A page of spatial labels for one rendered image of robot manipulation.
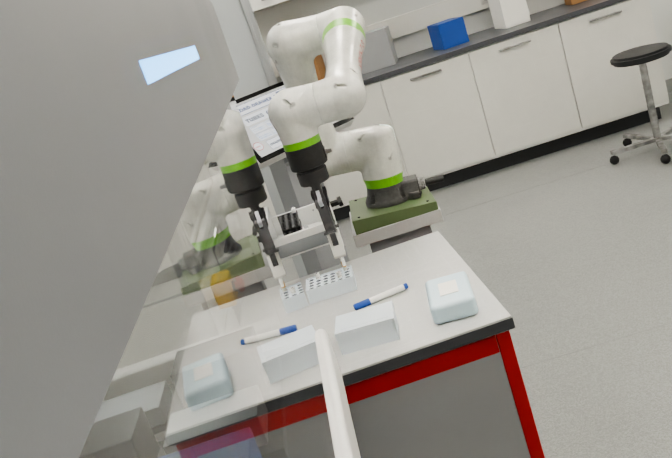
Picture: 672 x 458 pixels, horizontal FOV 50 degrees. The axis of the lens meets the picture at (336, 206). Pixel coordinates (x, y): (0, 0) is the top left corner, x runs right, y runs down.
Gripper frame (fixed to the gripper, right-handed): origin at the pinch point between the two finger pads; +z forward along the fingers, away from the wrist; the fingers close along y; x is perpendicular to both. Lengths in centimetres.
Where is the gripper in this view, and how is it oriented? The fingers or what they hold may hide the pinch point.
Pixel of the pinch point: (336, 243)
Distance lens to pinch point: 181.3
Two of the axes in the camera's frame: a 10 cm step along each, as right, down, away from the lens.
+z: 3.1, 9.2, 2.6
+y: -0.3, -2.6, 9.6
